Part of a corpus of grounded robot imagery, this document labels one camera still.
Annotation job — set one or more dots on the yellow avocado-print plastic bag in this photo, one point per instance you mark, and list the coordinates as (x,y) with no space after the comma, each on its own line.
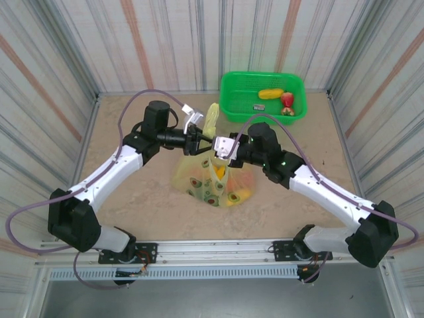
(185,172)

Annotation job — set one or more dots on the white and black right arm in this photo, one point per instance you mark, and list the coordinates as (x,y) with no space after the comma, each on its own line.
(324,189)

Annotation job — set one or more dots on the long lumpy yellow fake fruit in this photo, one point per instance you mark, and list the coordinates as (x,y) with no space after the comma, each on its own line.
(271,94)

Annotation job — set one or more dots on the yellow fake mango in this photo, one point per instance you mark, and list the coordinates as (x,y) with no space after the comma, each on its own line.
(220,172)

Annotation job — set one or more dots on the large red fake strawberry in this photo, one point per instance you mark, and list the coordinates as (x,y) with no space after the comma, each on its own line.
(287,98)

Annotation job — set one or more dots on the small printed label sticker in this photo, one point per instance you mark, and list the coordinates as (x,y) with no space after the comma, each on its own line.
(259,107)

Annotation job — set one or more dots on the green plastic mesh basket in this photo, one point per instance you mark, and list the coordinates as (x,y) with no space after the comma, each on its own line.
(242,92)

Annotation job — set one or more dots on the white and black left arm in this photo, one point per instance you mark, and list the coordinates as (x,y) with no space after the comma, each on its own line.
(109,169)

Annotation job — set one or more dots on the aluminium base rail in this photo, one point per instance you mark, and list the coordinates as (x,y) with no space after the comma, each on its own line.
(212,248)

